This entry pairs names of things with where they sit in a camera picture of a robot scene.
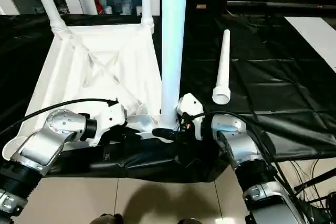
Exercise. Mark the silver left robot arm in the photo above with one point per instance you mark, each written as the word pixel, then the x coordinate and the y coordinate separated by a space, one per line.
pixel 47 140

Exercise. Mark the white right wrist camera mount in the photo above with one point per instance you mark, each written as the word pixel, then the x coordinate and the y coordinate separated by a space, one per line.
pixel 190 106

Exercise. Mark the black plastic mat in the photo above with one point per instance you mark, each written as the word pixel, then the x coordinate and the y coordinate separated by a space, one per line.
pixel 283 108

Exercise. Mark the black stand base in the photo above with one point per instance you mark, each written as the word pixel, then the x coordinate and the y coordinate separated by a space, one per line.
pixel 320 198

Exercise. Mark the white board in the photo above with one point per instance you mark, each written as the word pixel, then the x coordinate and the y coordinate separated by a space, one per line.
pixel 315 35

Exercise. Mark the white plastic table top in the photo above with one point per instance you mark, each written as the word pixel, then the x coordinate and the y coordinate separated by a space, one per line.
pixel 100 72

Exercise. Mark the dark right robot foot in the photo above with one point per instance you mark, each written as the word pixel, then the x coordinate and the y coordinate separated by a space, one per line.
pixel 189 221

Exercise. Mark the dark robot foot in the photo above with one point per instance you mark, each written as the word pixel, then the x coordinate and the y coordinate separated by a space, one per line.
pixel 189 221
pixel 106 219

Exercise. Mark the dark left robot foot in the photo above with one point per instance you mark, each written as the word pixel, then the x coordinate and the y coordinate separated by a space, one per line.
pixel 106 219

